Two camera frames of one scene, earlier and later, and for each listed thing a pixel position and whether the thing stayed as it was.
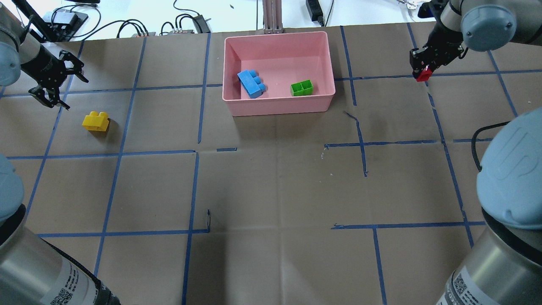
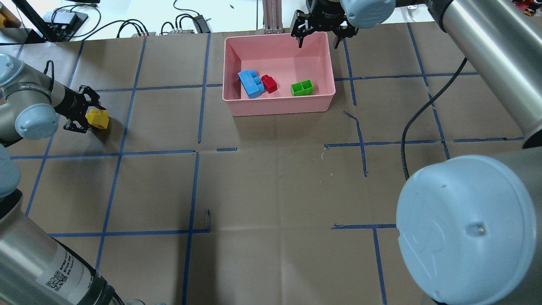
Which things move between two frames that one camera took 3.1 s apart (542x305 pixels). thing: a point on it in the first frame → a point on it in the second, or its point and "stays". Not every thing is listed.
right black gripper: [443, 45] → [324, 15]
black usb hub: [62, 24] stays
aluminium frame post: [272, 17] stays
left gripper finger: [39, 93] → [73, 127]
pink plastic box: [281, 59] stays
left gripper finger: [77, 69] → [94, 102]
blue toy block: [251, 83] stays
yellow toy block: [95, 121] stays
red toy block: [425, 75] → [270, 84]
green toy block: [302, 88] stays
